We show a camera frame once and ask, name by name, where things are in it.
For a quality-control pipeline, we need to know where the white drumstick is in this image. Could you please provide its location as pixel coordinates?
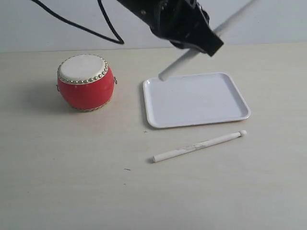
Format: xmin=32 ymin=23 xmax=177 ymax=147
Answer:
xmin=152 ymin=130 xmax=247 ymax=163
xmin=158 ymin=0 xmax=259 ymax=81

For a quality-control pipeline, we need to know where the white rectangular tray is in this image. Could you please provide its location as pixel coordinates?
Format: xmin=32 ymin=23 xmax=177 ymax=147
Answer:
xmin=142 ymin=72 xmax=251 ymax=128

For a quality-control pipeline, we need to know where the small red drum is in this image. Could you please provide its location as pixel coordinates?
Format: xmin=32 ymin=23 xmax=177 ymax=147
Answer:
xmin=57 ymin=54 xmax=117 ymax=112

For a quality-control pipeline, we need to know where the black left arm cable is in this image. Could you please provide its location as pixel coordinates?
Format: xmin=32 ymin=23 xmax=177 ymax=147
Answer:
xmin=31 ymin=0 xmax=125 ymax=45

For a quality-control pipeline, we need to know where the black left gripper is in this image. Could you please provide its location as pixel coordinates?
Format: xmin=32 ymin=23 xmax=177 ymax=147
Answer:
xmin=119 ymin=0 xmax=224 ymax=57

